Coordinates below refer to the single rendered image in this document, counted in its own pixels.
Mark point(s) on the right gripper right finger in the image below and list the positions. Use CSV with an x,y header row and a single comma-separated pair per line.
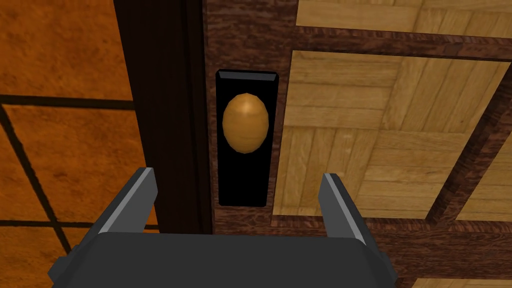
x,y
340,210

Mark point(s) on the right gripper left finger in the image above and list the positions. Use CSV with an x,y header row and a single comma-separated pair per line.
x,y
130,204

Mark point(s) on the wooden panelled door leaf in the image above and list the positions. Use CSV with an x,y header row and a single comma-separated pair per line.
x,y
380,132

